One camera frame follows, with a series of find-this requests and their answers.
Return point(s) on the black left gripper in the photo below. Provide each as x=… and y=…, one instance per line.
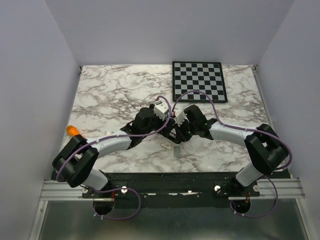
x=166, y=132

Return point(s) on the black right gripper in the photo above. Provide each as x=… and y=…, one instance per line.
x=180, y=135

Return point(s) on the staple tray with staples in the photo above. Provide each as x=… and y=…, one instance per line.
x=177, y=151

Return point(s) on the white staple box sleeve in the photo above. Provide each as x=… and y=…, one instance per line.
x=166, y=145

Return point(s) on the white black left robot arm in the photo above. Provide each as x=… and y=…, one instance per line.
x=75, y=162

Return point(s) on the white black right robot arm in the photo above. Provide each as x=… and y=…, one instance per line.
x=265, y=151

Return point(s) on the black and grey chessboard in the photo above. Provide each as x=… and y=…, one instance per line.
x=191, y=77

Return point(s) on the orange toy microphone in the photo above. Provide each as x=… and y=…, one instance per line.
x=72, y=131

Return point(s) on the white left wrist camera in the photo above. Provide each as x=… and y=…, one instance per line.
x=161, y=109

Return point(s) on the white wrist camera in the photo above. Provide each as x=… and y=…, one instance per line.
x=179, y=116
x=161, y=109

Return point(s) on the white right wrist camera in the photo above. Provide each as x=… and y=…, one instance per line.
x=179, y=116

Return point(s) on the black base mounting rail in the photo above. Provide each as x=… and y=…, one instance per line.
x=166, y=190

